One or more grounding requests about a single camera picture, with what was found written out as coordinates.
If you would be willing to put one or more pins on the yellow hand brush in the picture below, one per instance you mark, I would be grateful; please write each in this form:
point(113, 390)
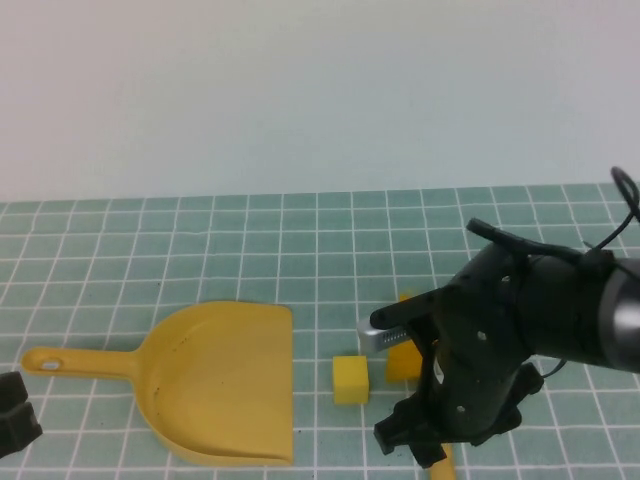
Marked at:
point(400, 365)

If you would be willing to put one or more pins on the yellow plastic dustpan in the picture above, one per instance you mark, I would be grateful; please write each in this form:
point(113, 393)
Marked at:
point(225, 380)

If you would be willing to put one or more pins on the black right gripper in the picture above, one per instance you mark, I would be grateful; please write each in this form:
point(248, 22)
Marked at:
point(475, 405)

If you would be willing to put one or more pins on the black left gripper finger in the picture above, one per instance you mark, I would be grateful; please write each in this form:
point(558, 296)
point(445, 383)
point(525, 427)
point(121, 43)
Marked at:
point(20, 430)
point(12, 392)

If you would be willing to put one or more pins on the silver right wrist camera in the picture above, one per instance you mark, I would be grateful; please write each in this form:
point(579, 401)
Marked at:
point(375, 337)

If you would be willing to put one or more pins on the green white-grid tablecloth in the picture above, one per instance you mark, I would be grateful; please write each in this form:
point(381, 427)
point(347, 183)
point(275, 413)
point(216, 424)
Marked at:
point(150, 250)

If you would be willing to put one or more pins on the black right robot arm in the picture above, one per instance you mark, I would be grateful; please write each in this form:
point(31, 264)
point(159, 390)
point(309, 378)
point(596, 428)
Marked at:
point(550, 310)

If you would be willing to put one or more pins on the yellow foam cube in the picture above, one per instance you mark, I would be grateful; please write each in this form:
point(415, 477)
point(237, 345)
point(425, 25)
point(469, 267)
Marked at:
point(350, 380)

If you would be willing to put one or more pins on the black right camera mount bracket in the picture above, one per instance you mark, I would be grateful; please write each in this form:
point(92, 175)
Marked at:
point(400, 310)

